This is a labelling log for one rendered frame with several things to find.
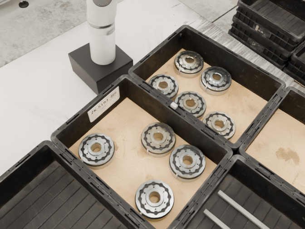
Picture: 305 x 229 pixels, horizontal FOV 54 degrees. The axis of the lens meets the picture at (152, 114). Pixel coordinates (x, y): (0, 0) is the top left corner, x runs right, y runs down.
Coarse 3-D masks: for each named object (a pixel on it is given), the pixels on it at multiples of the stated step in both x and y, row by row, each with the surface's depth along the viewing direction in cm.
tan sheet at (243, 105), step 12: (168, 60) 107; (156, 72) 104; (168, 72) 105; (180, 84) 102; (192, 84) 102; (204, 96) 99; (216, 96) 100; (228, 96) 100; (240, 96) 100; (252, 96) 100; (216, 108) 97; (228, 108) 97; (240, 108) 97; (252, 108) 98; (240, 120) 95; (252, 120) 95; (240, 132) 93
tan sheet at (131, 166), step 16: (112, 112) 95; (128, 112) 95; (144, 112) 95; (96, 128) 92; (112, 128) 92; (128, 128) 92; (128, 144) 89; (176, 144) 90; (128, 160) 87; (144, 160) 87; (160, 160) 87; (208, 160) 87; (112, 176) 84; (128, 176) 84; (144, 176) 84; (160, 176) 84; (128, 192) 82; (176, 192) 82; (192, 192) 82; (176, 208) 80; (160, 224) 77
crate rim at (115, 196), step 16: (128, 80) 90; (96, 96) 86; (80, 112) 83; (176, 112) 86; (64, 128) 80; (224, 144) 79; (80, 160) 75; (224, 160) 77; (96, 176) 73; (208, 176) 74; (112, 192) 71; (128, 208) 69; (144, 224) 68; (176, 224) 68
